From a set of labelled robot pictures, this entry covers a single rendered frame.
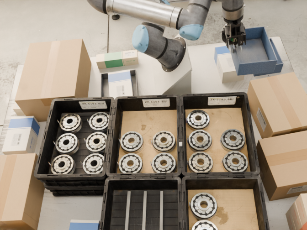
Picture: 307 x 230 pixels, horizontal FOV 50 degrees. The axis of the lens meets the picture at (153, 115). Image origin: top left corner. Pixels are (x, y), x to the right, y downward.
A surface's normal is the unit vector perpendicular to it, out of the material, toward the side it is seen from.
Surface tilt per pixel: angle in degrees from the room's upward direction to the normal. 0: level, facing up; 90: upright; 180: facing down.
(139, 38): 52
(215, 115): 0
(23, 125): 0
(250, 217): 0
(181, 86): 90
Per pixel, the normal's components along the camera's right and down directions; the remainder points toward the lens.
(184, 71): -0.79, -0.28
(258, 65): 0.07, 0.82
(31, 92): -0.10, -0.56
